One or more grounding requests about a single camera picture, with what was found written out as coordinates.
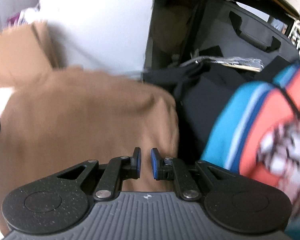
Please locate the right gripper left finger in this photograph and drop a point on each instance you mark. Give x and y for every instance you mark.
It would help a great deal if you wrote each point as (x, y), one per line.
(113, 174)

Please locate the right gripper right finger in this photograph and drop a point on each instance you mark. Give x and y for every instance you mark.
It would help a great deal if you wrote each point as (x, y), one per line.
(173, 169)

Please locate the brown t-shirt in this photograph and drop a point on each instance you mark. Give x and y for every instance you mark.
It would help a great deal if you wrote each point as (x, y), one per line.
(69, 116)

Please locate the flattened cardboard box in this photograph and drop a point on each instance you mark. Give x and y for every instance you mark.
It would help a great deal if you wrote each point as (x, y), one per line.
(26, 53)

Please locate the folded black garment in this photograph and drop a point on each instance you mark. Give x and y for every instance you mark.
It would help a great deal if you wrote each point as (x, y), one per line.
(201, 91)

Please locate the white purple refill pouch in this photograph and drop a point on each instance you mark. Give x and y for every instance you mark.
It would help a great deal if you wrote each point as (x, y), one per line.
(26, 16)

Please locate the dark grey duffel bag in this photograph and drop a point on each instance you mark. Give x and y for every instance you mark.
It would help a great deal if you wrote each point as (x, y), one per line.
(237, 32)

